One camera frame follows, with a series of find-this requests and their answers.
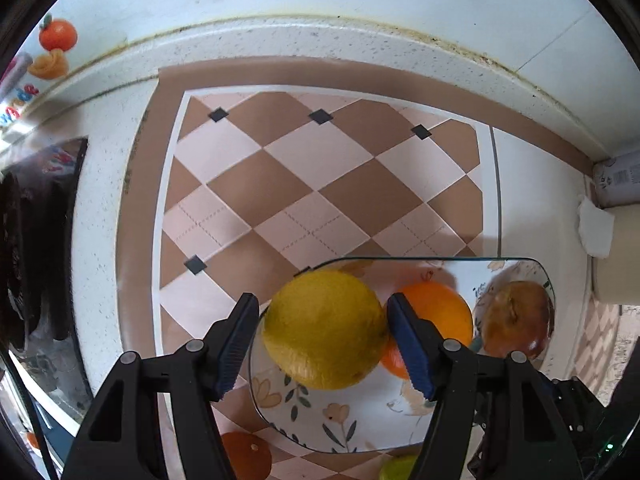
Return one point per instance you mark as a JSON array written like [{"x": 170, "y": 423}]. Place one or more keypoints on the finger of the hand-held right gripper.
[{"x": 482, "y": 412}]

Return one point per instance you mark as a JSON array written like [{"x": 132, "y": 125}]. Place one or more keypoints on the colourful letters wall sticker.
[{"x": 17, "y": 95}]

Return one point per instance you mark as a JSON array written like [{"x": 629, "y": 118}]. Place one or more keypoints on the brown checkered table mat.
[{"x": 300, "y": 185}]

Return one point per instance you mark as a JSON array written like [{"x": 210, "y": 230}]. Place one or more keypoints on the green apple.
[{"x": 397, "y": 470}]

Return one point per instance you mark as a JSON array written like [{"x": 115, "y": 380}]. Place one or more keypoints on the small orange tangerine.
[{"x": 247, "y": 460}]

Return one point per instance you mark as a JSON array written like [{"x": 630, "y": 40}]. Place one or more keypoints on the white folded cloth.
[{"x": 595, "y": 227}]

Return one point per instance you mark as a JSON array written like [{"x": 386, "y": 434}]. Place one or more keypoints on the peeled orange wall sticker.
[{"x": 48, "y": 66}]

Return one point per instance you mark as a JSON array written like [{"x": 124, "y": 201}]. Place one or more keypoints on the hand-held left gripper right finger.
[{"x": 407, "y": 340}]

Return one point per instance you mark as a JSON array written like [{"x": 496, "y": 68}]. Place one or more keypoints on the cream utensil holder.
[{"x": 622, "y": 255}]

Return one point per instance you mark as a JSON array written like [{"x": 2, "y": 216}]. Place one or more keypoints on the orange fruit wall sticker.
[{"x": 57, "y": 35}]

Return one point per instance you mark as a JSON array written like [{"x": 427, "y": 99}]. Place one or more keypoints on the yellow citrus fruit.
[{"x": 320, "y": 330}]

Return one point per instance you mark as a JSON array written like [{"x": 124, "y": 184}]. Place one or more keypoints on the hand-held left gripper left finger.
[{"x": 235, "y": 350}]

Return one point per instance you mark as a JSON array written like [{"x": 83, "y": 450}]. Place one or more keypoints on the orange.
[{"x": 440, "y": 315}]

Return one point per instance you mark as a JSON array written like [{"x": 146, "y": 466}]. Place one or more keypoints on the black glass gas stove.
[{"x": 65, "y": 360}]

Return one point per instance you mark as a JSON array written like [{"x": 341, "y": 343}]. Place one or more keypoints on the floral ceramic plate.
[{"x": 350, "y": 420}]

